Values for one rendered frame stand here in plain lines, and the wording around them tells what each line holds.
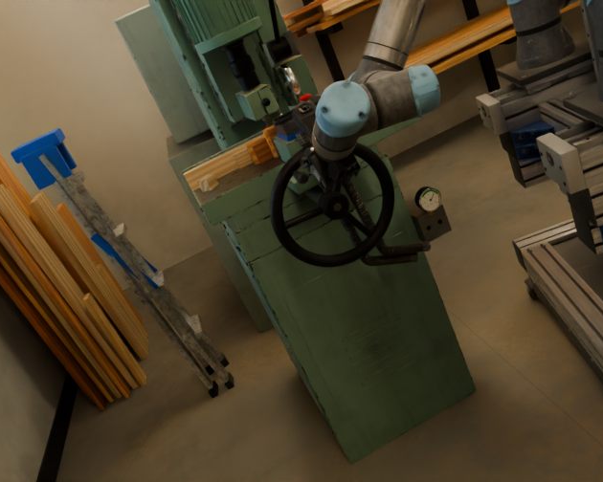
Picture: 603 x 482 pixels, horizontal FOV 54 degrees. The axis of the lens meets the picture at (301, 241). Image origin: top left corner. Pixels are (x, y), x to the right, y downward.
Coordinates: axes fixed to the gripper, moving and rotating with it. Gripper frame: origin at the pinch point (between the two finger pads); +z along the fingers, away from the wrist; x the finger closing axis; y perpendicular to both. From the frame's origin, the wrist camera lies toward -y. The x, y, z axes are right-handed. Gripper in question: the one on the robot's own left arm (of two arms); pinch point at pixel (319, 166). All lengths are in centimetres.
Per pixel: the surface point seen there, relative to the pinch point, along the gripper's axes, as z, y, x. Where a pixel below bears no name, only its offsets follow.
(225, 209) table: 23.7, -7.0, -19.7
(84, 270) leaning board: 157, -46, -83
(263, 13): 35, -55, 16
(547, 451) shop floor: 40, 83, 24
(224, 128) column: 47, -35, -8
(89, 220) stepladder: 91, -43, -60
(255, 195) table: 23.8, -6.8, -11.8
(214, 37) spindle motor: 13.5, -42.6, -3.2
